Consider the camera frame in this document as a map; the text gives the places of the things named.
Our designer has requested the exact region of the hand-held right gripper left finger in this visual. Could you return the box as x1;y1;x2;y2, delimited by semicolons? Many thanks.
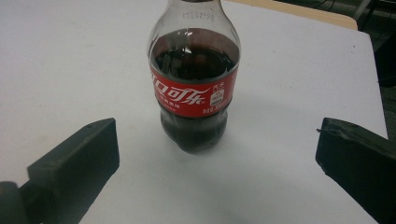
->
18;117;120;224

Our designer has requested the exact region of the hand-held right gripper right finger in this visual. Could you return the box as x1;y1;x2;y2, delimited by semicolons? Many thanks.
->
315;117;396;224

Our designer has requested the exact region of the cola bottle with red label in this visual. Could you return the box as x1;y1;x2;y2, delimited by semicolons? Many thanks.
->
147;0;242;154

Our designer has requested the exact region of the white table sheet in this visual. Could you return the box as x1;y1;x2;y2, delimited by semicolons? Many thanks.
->
0;0;389;224

